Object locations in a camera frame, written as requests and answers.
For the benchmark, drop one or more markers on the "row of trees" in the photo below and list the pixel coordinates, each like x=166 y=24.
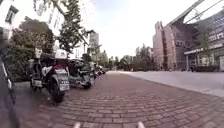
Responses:
x=140 y=60

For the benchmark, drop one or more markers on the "tall grey building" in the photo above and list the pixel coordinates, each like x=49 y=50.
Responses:
x=94 y=40

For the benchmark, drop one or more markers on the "red brick path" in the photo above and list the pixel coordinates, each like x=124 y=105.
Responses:
x=126 y=100

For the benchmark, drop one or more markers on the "tall tree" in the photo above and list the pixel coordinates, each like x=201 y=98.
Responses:
x=71 y=30

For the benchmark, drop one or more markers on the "row of parked motorcycles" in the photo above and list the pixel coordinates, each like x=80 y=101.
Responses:
x=56 y=78

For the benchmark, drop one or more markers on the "red brick building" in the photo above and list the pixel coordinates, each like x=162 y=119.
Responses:
x=170 y=46

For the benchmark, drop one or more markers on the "robot's own part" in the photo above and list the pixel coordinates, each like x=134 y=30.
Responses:
x=77 y=125
x=141 y=124

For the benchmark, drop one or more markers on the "pale paved road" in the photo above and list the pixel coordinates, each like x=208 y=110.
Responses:
x=186 y=80

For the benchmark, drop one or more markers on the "white building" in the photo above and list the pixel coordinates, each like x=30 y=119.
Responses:
x=50 y=15

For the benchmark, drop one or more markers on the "dark bushes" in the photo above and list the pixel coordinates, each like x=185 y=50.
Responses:
x=26 y=46

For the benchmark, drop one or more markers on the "glass fronted building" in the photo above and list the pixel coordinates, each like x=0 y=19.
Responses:
x=206 y=40

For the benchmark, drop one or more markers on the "dark two-wheeled vehicle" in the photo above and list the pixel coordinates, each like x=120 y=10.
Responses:
x=6 y=86

